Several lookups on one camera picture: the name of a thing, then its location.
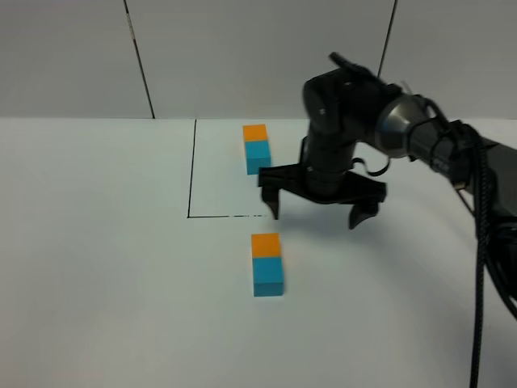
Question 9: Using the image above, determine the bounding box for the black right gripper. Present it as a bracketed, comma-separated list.
[258, 137, 387, 230]

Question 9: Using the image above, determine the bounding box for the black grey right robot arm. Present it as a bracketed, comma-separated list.
[258, 53, 516, 248]

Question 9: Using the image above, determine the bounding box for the blue template cube block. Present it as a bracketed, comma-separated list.
[245, 140, 271, 175]

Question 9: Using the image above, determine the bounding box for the orange template cube block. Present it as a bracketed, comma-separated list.
[242, 124, 268, 142]

